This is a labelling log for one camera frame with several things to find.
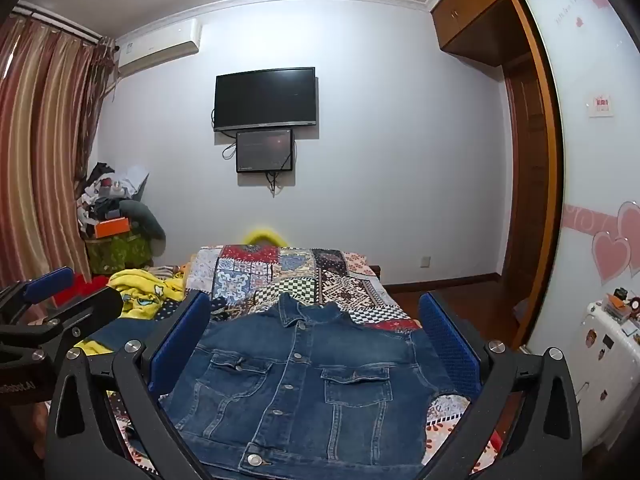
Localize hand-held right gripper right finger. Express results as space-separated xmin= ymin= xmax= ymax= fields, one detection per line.
xmin=417 ymin=291 xmax=583 ymax=480

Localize yellow cartoon print cloth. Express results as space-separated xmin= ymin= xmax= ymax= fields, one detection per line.
xmin=75 ymin=268 xmax=190 ymax=356

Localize blue denim jeans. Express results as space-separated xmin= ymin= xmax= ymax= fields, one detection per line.
xmin=159 ymin=291 xmax=458 ymax=480

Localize black wall television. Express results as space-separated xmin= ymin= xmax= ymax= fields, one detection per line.
xmin=214 ymin=66 xmax=318 ymax=132

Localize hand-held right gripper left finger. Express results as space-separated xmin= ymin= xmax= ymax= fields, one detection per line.
xmin=45 ymin=290 xmax=221 ymax=480

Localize navy dotted patterned cloth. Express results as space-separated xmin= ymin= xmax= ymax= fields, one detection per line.
xmin=87 ymin=296 xmax=236 ymax=356

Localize white cabinet with stickers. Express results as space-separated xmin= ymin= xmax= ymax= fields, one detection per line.
xmin=565 ymin=300 xmax=640 ymax=458

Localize patchwork blanket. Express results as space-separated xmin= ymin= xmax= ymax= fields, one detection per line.
xmin=185 ymin=244 xmax=473 ymax=426

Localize orange box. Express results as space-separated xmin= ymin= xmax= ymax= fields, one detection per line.
xmin=94 ymin=216 xmax=132 ymax=239

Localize red cloth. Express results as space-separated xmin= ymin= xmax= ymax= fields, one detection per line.
xmin=54 ymin=275 xmax=109 ymax=309

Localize white air conditioner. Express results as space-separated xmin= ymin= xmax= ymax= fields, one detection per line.
xmin=116 ymin=18 xmax=202 ymax=78

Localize black cable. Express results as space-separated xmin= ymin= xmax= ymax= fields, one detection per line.
xmin=265 ymin=140 xmax=301 ymax=196

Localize grey green cushion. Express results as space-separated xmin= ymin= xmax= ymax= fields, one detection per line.
xmin=117 ymin=200 xmax=167 ymax=242

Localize yellow round object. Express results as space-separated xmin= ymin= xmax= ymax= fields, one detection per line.
xmin=242 ymin=228 xmax=286 ymax=249

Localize small clutter on cabinet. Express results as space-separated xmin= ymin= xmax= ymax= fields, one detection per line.
xmin=601 ymin=287 xmax=640 ymax=336

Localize small black wall monitor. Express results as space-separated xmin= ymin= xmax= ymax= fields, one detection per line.
xmin=235 ymin=128 xmax=294 ymax=174

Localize brown wooden door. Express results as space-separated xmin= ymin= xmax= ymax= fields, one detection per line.
xmin=427 ymin=0 xmax=566 ymax=351

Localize white sliding door pink hearts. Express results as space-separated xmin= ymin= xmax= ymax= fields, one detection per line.
xmin=517 ymin=0 xmax=640 ymax=461

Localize striped curtain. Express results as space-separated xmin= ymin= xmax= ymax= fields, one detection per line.
xmin=0 ymin=7 xmax=118 ymax=291

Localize curtain rail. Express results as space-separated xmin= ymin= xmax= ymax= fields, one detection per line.
xmin=12 ymin=2 xmax=117 ymax=45

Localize green patterned cloth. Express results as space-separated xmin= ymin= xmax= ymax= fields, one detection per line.
xmin=85 ymin=232 xmax=153 ymax=276

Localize small wall sticker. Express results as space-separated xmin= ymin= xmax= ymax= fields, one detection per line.
xmin=588 ymin=94 xmax=615 ymax=118

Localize pile of clutter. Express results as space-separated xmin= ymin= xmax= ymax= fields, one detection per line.
xmin=75 ymin=161 xmax=151 ymax=241

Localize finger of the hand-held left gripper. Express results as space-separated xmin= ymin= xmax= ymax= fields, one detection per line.
xmin=0 ymin=266 xmax=76 ymax=320
xmin=0 ymin=287 xmax=124 ymax=361

